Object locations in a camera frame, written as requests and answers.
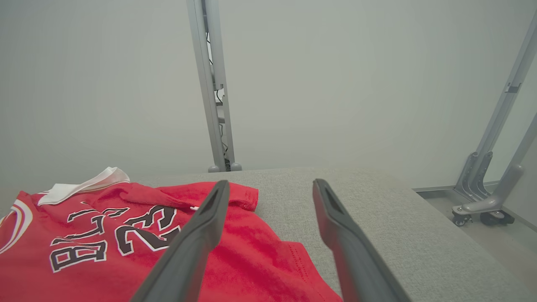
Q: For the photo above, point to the grey partition post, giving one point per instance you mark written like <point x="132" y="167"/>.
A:
<point x="219" y="50"/>
<point x="204" y="84"/>

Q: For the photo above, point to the grey slanted frame post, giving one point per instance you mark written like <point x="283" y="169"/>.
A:
<point x="499" y="113"/>
<point x="509" y="180"/>

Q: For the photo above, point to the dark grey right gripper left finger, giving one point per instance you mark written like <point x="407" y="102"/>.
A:
<point x="184" y="251"/>

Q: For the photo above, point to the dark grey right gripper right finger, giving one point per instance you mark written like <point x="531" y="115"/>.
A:
<point x="356" y="260"/>

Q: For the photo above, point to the red Bulls basketball jersey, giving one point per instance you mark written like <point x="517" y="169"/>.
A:
<point x="251" y="260"/>

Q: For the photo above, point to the black caster wheel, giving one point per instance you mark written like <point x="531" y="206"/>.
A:
<point x="462" y="220"/>
<point x="497" y="218"/>

